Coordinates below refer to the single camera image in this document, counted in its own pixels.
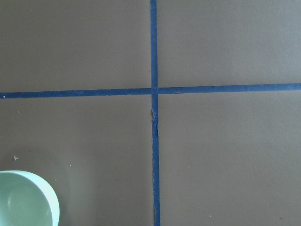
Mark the crossing blue tape strip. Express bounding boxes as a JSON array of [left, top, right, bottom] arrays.
[[0, 83, 301, 99]]

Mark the light green bowl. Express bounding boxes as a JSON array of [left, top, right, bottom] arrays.
[[0, 170, 60, 226]]

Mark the long blue tape strip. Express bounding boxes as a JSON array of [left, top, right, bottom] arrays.
[[150, 0, 160, 226]]

